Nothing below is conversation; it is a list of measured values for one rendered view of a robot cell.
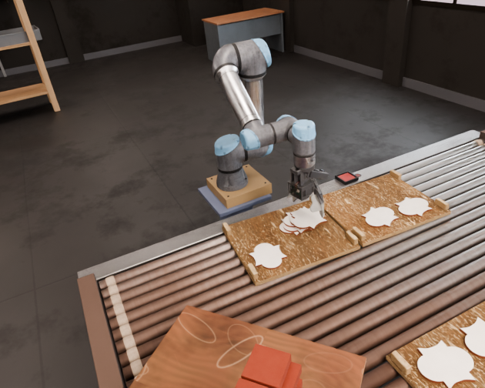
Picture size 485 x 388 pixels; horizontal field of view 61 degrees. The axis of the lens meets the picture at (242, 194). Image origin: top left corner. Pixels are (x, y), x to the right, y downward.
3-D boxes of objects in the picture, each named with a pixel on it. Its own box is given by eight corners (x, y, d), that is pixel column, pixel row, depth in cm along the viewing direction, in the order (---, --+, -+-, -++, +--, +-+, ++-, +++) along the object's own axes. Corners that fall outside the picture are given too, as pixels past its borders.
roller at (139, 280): (103, 296, 147) (99, 286, 144) (486, 148, 210) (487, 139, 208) (105, 306, 143) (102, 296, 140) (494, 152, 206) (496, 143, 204)
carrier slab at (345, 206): (312, 201, 177) (312, 198, 176) (390, 175, 188) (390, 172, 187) (362, 247, 149) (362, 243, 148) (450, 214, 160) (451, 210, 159)
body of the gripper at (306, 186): (287, 195, 150) (285, 165, 143) (304, 185, 154) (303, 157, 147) (302, 202, 144) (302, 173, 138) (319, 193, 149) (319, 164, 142)
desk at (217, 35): (285, 51, 762) (284, 11, 724) (222, 66, 718) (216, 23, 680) (267, 45, 814) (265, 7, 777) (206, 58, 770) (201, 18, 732)
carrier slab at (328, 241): (222, 229, 166) (221, 226, 165) (312, 202, 176) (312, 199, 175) (255, 286, 137) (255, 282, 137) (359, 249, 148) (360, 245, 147)
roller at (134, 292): (105, 306, 143) (102, 296, 140) (494, 152, 206) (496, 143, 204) (108, 315, 139) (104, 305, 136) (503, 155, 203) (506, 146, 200)
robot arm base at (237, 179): (211, 182, 199) (208, 165, 193) (237, 172, 205) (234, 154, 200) (227, 195, 187) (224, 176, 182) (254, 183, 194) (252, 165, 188)
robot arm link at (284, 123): (264, 118, 147) (277, 128, 138) (292, 110, 149) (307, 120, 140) (266, 138, 151) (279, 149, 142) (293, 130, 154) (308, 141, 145)
